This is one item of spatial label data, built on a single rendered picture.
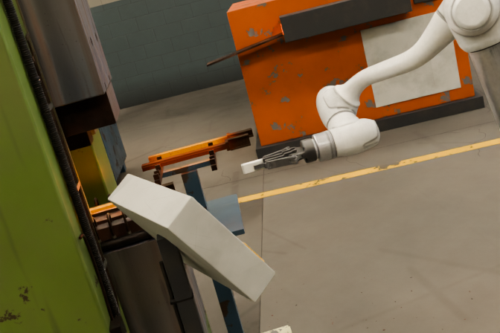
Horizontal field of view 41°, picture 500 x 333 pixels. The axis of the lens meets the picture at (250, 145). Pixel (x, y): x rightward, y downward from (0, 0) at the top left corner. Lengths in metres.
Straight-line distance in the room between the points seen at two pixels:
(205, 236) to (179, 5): 8.26
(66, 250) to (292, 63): 3.97
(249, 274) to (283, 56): 4.09
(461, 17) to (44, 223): 1.13
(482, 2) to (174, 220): 0.91
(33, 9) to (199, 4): 7.71
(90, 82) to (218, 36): 7.71
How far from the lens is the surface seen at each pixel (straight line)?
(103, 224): 2.03
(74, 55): 1.84
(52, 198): 1.64
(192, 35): 9.54
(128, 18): 9.66
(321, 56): 5.44
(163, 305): 2.06
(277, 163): 2.05
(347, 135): 2.08
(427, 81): 5.60
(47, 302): 1.75
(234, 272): 1.41
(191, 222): 1.33
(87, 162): 2.31
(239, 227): 2.45
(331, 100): 2.18
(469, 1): 1.73
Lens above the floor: 1.61
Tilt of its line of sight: 15 degrees down
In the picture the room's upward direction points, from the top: 15 degrees counter-clockwise
